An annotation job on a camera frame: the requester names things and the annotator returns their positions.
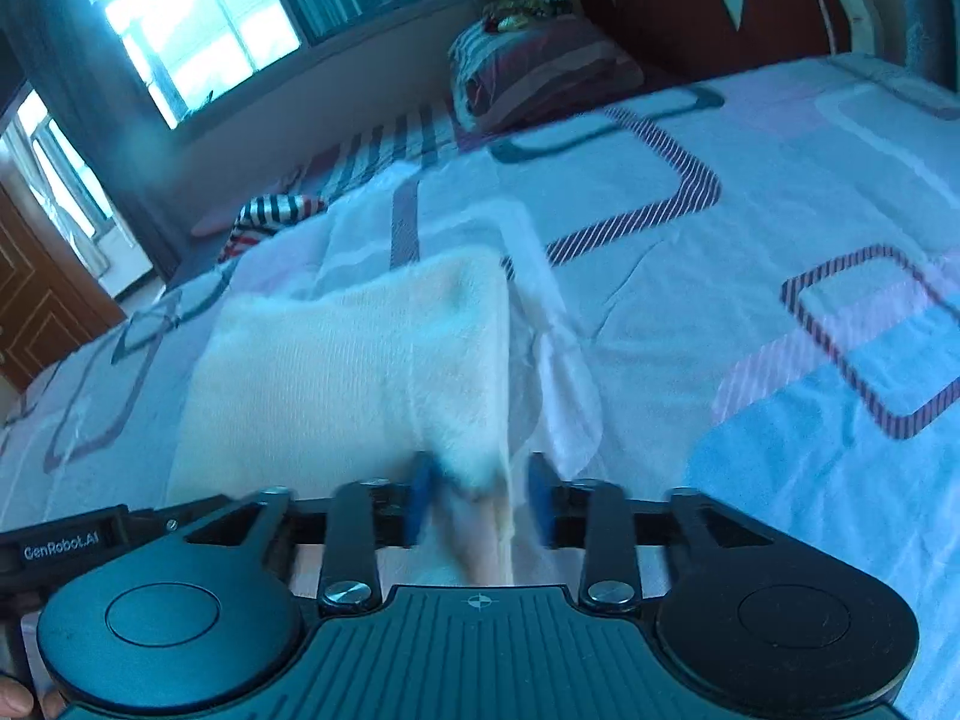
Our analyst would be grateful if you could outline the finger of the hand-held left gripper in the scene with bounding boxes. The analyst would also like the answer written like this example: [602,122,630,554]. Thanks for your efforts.
[126,493,233,550]

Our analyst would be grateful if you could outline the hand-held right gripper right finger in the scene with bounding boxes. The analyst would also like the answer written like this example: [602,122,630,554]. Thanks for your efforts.
[525,452,785,612]

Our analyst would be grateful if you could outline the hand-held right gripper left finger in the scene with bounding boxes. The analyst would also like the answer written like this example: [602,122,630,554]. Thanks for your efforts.
[172,454,443,612]

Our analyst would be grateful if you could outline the cream knit garment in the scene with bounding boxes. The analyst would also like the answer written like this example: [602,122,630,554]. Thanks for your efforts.
[165,247,520,587]

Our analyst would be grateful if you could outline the person's left hand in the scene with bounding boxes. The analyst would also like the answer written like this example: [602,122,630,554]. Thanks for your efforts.
[0,673,68,720]

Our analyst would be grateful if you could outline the brown wooden door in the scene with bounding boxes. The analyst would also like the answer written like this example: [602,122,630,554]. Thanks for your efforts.
[0,186,127,392]

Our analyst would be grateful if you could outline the patterned bed sheet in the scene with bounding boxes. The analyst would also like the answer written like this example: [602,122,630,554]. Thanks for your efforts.
[0,52,960,720]

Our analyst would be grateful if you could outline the black white striped cloth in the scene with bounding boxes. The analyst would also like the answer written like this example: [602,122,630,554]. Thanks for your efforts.
[217,193,331,265]

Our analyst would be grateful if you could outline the balcony glass door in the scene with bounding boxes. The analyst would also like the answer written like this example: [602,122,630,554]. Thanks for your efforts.
[0,85,145,295]

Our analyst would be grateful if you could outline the striped folded pillows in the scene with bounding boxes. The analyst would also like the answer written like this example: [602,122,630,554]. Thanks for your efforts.
[448,13,647,137]

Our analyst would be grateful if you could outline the gold patterned cloth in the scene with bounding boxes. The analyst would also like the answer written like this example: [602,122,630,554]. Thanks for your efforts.
[480,0,577,35]

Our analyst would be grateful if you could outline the red heart-shaped headboard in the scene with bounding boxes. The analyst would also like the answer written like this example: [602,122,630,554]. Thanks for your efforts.
[574,0,887,85]

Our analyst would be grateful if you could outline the bright window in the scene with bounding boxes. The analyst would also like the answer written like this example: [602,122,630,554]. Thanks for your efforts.
[73,0,307,130]

